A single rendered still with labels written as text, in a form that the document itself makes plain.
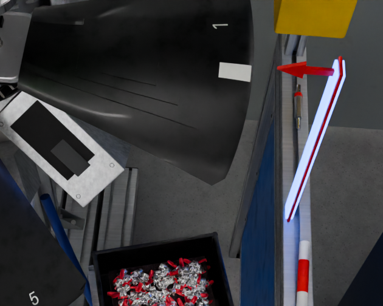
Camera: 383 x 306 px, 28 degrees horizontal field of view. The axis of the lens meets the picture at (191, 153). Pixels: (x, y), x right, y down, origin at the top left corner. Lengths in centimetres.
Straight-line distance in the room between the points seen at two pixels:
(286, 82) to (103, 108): 49
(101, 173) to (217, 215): 112
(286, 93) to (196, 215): 89
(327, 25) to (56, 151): 41
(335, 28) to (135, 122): 42
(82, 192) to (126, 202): 103
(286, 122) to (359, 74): 84
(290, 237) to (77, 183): 31
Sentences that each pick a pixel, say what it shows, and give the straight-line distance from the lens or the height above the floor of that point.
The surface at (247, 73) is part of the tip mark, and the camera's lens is 77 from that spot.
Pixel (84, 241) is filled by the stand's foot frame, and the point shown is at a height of 7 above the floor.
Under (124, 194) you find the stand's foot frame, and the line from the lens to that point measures 194.
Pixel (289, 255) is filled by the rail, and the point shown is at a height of 86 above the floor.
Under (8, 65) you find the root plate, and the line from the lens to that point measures 78.
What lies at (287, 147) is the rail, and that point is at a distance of 112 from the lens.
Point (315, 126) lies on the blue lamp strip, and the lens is 87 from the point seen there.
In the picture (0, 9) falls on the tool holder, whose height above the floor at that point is 127.
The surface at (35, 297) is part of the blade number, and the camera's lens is 91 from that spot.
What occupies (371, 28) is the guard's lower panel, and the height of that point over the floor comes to 46.
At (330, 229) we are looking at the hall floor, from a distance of 205.
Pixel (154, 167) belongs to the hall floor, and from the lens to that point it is 208.
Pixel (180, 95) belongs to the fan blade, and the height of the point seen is 118.
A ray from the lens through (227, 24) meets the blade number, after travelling 79.
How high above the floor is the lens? 179
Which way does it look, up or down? 58 degrees down
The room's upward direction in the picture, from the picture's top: 6 degrees clockwise
